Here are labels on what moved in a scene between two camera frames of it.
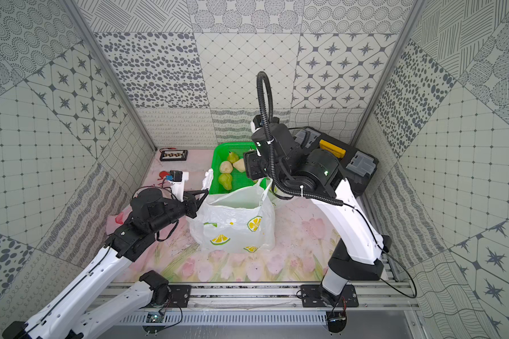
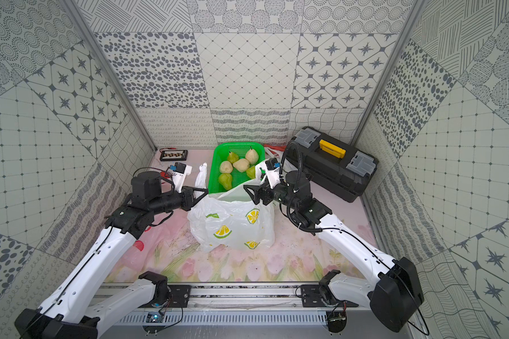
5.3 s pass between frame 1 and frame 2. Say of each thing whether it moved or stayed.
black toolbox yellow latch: stayed
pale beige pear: stayed
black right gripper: moved
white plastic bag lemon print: stayed
